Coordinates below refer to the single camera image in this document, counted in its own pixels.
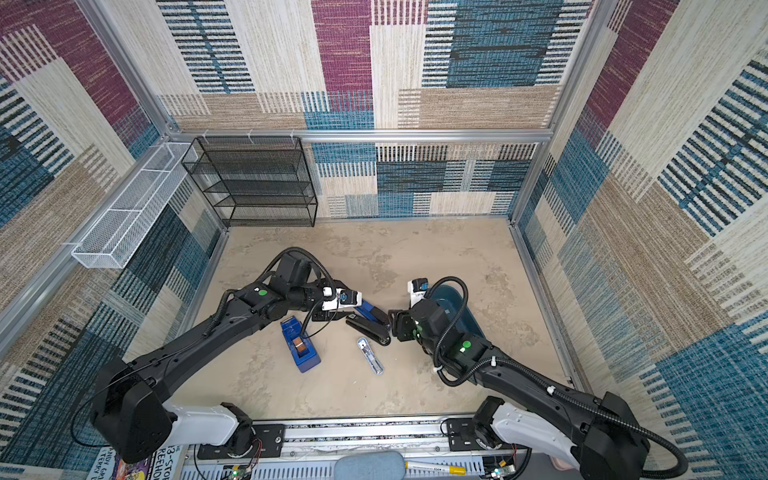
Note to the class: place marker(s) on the grey-blue fabric case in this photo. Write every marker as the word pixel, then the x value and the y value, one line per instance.
pixel 384 465

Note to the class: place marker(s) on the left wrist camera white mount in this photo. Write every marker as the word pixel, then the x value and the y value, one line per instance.
pixel 344 299

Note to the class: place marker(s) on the white wire mesh basket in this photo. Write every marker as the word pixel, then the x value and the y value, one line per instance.
pixel 117 234

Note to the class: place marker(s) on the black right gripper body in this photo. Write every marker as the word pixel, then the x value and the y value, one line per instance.
pixel 406 325

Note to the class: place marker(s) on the black wire mesh shelf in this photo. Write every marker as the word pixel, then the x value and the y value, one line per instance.
pixel 254 181

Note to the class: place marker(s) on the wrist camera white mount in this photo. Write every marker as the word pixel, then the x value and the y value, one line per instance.
pixel 417 288
pixel 344 299

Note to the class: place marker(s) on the blue tape dispenser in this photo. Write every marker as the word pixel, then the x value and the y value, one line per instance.
pixel 302 350

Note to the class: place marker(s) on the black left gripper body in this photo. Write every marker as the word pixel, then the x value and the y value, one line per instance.
pixel 319 315

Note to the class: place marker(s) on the colourful book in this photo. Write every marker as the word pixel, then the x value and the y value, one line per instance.
pixel 161 465

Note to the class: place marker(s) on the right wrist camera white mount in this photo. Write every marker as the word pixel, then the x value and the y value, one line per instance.
pixel 417 288

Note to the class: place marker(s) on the yellow white marker pen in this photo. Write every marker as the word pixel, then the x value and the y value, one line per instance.
pixel 437 468

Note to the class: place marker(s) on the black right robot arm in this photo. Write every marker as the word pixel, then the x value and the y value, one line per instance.
pixel 598 436

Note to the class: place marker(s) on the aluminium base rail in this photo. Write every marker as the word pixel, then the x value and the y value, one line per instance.
pixel 309 448

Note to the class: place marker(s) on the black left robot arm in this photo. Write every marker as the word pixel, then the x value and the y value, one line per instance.
pixel 131 406

